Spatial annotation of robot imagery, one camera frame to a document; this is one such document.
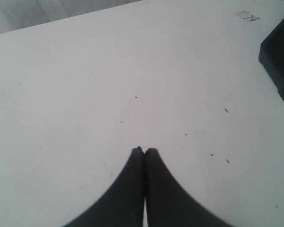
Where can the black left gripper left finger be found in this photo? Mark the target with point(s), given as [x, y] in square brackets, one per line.
[122, 205]

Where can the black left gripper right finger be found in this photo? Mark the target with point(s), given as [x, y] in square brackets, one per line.
[167, 203]

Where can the black metal shelf rack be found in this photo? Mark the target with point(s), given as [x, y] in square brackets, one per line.
[271, 56]

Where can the clear tape piece far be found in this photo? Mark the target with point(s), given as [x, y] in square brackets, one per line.
[247, 16]

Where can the white backdrop curtain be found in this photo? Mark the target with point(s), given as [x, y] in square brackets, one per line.
[18, 14]

